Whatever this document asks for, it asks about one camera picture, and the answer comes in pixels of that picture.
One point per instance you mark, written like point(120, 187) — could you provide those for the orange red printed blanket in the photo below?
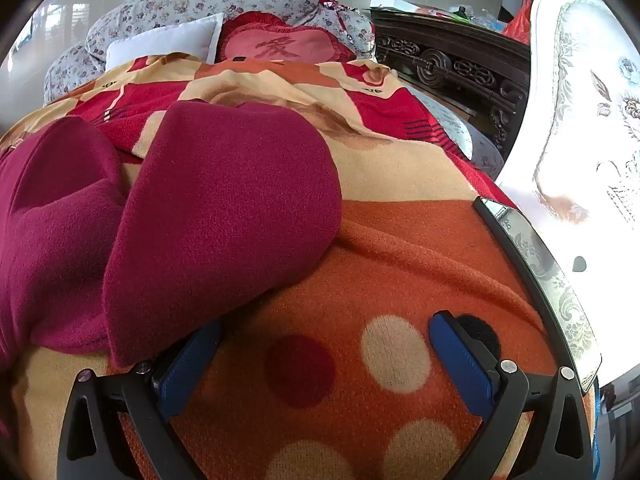
point(400, 260)

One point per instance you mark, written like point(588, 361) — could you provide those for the dark carved wooden headboard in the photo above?
point(450, 67)

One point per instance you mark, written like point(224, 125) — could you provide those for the white floral cloth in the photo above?
point(575, 135)

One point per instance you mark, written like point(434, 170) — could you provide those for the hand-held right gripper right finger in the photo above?
point(460, 365)

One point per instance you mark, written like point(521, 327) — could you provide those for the white pillow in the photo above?
point(165, 40)

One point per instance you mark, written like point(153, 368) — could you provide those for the maroon fleece pants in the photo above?
point(225, 210)

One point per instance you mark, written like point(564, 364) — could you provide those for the floral quilt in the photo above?
point(175, 5)

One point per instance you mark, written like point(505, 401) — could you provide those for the red plastic bag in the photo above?
point(520, 25)

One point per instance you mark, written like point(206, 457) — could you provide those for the red embroidered cushion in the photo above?
point(285, 45)

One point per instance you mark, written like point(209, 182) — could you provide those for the clear plastic bag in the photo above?
point(487, 20)

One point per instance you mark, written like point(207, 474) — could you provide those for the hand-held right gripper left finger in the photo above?
point(187, 380)

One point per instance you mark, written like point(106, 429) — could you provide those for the white flat box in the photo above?
point(400, 5)

